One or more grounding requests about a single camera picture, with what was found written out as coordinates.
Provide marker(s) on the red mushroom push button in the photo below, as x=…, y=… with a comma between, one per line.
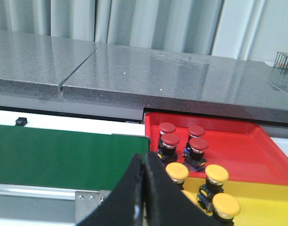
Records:
x=194, y=154
x=166, y=127
x=195, y=131
x=167, y=149

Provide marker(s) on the green conveyor belt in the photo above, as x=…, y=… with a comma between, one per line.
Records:
x=65, y=159

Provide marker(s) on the grey stone counter slab right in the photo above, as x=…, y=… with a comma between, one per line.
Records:
x=180, y=82

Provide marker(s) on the aluminium conveyor frame rail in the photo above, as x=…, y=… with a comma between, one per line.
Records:
x=46, y=192

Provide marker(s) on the yellow mushroom push button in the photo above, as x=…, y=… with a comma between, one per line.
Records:
x=178, y=173
x=226, y=207
x=191, y=197
x=216, y=175

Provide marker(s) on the white pleated curtain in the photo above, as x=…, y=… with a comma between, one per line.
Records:
x=210, y=27

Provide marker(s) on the red plastic tray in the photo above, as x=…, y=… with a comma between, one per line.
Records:
x=243, y=148

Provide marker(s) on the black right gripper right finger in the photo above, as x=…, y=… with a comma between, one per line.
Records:
x=166, y=204

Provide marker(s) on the steel conveyor support bracket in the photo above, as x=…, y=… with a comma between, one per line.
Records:
x=87, y=201

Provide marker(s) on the grey stone counter slab left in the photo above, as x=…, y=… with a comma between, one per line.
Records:
x=38, y=65

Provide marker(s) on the wire rack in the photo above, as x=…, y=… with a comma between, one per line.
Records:
x=281, y=60

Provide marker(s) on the grey stone counter slab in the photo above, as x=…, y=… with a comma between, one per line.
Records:
x=38, y=65
x=180, y=82

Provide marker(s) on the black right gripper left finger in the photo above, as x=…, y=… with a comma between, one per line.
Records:
x=124, y=205

